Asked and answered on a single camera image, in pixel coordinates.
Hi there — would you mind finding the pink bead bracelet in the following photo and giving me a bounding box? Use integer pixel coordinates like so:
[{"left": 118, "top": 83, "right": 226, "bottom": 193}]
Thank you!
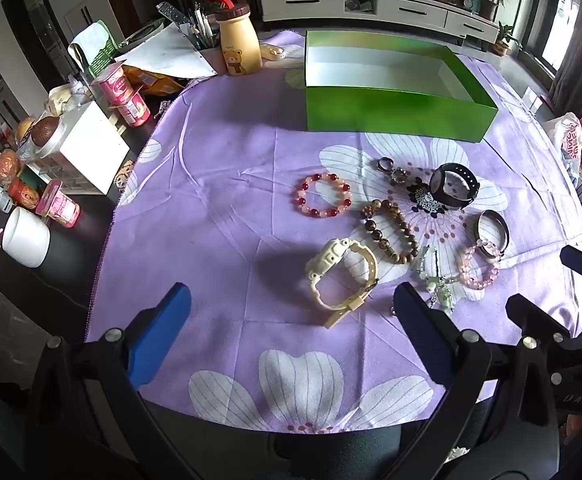
[{"left": 458, "top": 242, "right": 502, "bottom": 290}]

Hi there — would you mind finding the silver bangle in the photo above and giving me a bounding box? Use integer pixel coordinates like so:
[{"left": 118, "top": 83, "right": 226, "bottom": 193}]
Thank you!
[{"left": 474, "top": 209, "right": 511, "bottom": 260}]

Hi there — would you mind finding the chocolate egg cup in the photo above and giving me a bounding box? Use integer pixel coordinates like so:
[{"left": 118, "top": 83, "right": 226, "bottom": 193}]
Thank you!
[{"left": 18, "top": 116, "right": 66, "bottom": 163}]

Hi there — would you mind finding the grey remote control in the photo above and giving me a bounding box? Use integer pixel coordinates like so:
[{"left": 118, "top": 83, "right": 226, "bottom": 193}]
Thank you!
[{"left": 156, "top": 1, "right": 192, "bottom": 36}]

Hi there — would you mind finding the small potted plant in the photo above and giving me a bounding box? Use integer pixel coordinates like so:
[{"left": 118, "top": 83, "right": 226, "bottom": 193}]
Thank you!
[{"left": 491, "top": 22, "right": 519, "bottom": 56}]

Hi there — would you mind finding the yellow bear bottle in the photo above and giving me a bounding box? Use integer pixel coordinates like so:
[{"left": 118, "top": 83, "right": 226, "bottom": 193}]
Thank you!
[{"left": 203, "top": 0, "right": 263, "bottom": 77}]

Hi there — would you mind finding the pen holder with pens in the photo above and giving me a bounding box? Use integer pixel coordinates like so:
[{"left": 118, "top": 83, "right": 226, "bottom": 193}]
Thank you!
[{"left": 183, "top": 5, "right": 220, "bottom": 52}]

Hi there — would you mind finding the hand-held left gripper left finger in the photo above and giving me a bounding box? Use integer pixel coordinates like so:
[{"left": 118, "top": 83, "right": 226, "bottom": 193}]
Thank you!
[{"left": 26, "top": 282, "right": 207, "bottom": 480}]

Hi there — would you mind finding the pink snack cup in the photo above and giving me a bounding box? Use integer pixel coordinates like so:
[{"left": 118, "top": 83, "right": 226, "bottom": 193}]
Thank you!
[{"left": 36, "top": 180, "right": 80, "bottom": 228}]

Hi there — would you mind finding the white box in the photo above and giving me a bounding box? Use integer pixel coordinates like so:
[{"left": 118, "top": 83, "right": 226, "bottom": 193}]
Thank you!
[{"left": 36, "top": 105, "right": 130, "bottom": 196}]

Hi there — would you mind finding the green cardboard box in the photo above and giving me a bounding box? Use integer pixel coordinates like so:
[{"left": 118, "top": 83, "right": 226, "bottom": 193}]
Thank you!
[{"left": 304, "top": 30, "right": 498, "bottom": 144}]

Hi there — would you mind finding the white printed plastic bag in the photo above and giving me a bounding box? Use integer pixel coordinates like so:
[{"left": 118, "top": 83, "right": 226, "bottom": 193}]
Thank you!
[{"left": 544, "top": 112, "right": 582, "bottom": 171}]

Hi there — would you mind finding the orange snack bag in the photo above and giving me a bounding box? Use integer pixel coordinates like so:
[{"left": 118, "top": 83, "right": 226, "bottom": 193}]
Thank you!
[{"left": 121, "top": 62, "right": 187, "bottom": 97}]

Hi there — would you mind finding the grey curtain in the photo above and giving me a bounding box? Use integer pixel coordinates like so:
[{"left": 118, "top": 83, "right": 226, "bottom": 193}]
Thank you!
[{"left": 548, "top": 5, "right": 582, "bottom": 116}]

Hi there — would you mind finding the black wristwatch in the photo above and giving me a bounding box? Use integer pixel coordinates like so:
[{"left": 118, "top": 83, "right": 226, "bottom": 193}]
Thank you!
[{"left": 428, "top": 162, "right": 481, "bottom": 211}]

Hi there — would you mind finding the white paper sheet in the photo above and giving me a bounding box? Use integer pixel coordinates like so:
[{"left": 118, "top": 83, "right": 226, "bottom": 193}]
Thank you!
[{"left": 116, "top": 22, "right": 217, "bottom": 81}]

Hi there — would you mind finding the pink yogurt cup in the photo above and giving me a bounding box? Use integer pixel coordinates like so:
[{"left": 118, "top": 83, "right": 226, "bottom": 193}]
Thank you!
[
  {"left": 112, "top": 89, "right": 152, "bottom": 127},
  {"left": 89, "top": 62, "right": 132, "bottom": 106}
]

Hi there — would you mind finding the green charm bracelet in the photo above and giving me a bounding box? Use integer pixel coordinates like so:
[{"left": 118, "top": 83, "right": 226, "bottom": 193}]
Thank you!
[{"left": 413, "top": 246, "right": 459, "bottom": 313}]

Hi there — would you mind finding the white tv cabinet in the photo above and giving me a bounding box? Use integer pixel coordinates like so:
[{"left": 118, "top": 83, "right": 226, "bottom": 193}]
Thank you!
[{"left": 257, "top": 0, "right": 499, "bottom": 43}]

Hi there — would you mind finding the cream wristwatch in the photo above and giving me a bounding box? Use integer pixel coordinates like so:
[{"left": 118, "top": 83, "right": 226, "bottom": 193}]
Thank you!
[{"left": 304, "top": 238, "right": 379, "bottom": 330}]

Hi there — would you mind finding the red snack cup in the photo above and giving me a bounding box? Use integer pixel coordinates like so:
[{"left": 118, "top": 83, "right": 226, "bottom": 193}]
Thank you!
[{"left": 6, "top": 177, "right": 42, "bottom": 210}]

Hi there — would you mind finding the purple floral cloth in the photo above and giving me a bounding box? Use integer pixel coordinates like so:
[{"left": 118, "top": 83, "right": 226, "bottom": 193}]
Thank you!
[{"left": 85, "top": 30, "right": 582, "bottom": 433}]

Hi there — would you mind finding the tall potted plant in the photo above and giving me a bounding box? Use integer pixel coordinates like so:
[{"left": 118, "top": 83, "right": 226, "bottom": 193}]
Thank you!
[{"left": 476, "top": 0, "right": 509, "bottom": 22}]

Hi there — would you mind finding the brown bead bracelet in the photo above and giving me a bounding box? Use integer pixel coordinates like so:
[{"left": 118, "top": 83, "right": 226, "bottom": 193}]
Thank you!
[{"left": 361, "top": 200, "right": 420, "bottom": 266}]

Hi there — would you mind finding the green and white bag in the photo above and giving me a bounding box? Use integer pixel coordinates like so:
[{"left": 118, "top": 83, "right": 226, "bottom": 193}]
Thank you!
[{"left": 68, "top": 20, "right": 122, "bottom": 81}]

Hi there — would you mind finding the red bead bracelet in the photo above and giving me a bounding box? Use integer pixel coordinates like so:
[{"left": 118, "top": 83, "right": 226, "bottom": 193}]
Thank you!
[{"left": 295, "top": 172, "right": 353, "bottom": 219}]

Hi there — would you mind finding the orange packaged bun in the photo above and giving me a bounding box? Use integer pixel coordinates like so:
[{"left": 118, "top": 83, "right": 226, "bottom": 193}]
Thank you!
[{"left": 0, "top": 150, "right": 24, "bottom": 186}]

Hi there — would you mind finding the cream earbuds case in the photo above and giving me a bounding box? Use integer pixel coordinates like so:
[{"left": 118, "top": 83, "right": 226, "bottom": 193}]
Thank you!
[{"left": 260, "top": 44, "right": 286, "bottom": 68}]

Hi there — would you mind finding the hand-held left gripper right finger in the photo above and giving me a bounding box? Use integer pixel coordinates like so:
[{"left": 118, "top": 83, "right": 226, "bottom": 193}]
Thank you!
[{"left": 376, "top": 281, "right": 562, "bottom": 480}]

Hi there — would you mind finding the white mug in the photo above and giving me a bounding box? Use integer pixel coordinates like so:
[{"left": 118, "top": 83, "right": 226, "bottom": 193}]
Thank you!
[{"left": 2, "top": 207, "right": 52, "bottom": 268}]

